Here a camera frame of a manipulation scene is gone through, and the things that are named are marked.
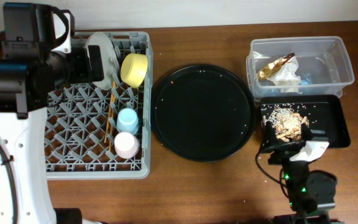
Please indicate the pink cup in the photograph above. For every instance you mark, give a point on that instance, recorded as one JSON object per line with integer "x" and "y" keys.
{"x": 126, "y": 145}

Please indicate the food scraps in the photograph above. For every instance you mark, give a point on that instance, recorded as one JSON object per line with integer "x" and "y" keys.
{"x": 286, "y": 123}

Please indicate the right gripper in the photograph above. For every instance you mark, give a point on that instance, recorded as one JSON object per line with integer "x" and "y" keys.
{"x": 269, "y": 144}

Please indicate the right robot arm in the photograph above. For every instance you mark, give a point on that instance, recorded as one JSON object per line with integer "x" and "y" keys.
{"x": 310, "y": 193}

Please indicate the white napkin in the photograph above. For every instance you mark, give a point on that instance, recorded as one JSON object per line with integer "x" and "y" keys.
{"x": 286, "y": 78}

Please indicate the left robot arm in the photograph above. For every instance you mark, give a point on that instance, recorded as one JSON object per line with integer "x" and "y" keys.
{"x": 36, "y": 57}

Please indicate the blue cup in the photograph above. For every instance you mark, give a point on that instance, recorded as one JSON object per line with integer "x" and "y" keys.
{"x": 127, "y": 121}

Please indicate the grey plate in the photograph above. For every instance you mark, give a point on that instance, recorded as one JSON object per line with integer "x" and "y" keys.
{"x": 109, "y": 58}

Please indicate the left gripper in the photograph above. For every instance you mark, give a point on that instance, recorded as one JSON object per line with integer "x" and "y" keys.
{"x": 80, "y": 57}

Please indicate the yellow bowl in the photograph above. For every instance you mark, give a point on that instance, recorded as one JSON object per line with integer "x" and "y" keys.
{"x": 134, "y": 69}

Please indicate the black rectangular tray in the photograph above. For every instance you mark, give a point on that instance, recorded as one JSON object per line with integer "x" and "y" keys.
{"x": 324, "y": 112}

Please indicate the round black tray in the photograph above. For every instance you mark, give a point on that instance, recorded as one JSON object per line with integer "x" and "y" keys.
{"x": 203, "y": 112}

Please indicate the gold foil wrapper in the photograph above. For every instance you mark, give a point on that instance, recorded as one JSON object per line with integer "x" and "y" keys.
{"x": 273, "y": 67}

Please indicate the grey dishwasher rack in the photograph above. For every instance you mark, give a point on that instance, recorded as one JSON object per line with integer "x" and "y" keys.
{"x": 74, "y": 131}

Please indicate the clear plastic bin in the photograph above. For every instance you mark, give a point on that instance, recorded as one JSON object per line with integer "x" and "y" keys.
{"x": 324, "y": 66}

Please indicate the wooden chopstick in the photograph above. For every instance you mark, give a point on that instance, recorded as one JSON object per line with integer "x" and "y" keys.
{"x": 111, "y": 120}
{"x": 112, "y": 98}

